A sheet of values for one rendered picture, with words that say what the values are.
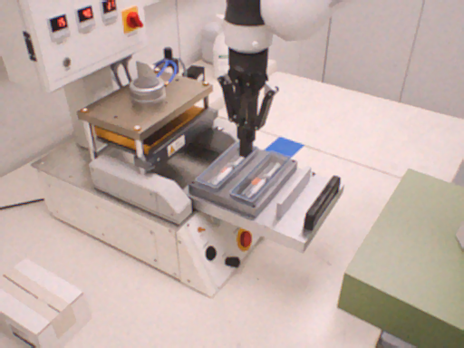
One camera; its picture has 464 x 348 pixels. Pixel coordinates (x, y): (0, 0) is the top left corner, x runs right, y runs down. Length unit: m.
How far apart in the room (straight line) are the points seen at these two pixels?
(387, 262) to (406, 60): 2.44
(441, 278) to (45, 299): 0.81
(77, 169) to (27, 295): 0.33
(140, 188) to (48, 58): 0.33
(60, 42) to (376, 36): 2.61
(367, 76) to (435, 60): 0.47
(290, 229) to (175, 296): 0.33
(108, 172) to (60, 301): 0.28
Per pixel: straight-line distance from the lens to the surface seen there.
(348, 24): 3.41
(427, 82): 3.36
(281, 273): 1.11
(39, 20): 1.00
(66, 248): 1.23
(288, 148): 1.54
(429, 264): 1.05
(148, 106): 1.03
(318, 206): 0.89
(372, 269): 1.00
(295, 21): 0.70
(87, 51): 1.09
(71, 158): 1.23
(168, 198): 0.94
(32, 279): 1.06
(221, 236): 1.06
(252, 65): 0.83
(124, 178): 0.99
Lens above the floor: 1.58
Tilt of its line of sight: 36 degrees down
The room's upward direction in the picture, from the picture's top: straight up
